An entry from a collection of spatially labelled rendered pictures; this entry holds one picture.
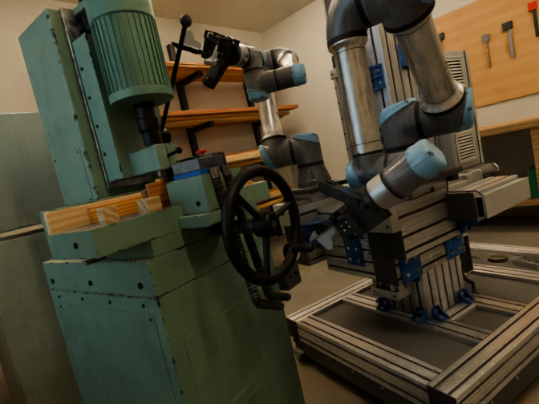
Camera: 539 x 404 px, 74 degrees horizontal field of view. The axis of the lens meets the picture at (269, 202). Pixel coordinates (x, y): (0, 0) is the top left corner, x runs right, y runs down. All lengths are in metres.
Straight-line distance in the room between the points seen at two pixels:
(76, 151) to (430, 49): 1.01
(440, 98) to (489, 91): 2.80
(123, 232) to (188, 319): 0.27
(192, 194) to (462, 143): 1.14
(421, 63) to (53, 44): 1.01
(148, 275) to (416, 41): 0.81
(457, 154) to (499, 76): 2.31
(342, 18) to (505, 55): 3.04
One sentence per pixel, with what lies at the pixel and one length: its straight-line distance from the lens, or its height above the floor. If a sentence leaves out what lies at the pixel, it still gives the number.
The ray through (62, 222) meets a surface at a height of 0.92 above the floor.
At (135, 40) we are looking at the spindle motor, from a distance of 1.08.
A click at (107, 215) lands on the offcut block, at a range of 0.83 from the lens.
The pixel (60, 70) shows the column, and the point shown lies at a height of 1.34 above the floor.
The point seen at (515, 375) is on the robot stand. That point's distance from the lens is 1.46.
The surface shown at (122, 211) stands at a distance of 1.00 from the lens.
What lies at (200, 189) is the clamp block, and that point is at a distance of 0.84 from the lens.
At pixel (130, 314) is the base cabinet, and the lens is 0.98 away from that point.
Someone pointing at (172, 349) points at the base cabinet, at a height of 0.58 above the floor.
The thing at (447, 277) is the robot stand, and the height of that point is 0.35.
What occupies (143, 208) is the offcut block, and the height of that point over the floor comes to 0.91.
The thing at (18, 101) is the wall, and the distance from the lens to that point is 3.51.
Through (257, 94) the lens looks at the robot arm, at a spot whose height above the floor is 1.20.
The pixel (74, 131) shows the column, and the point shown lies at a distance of 1.22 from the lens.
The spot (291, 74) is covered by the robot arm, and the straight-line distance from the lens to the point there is 1.32.
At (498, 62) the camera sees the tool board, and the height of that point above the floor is 1.39.
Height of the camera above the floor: 0.95
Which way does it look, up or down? 6 degrees down
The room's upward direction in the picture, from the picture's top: 12 degrees counter-clockwise
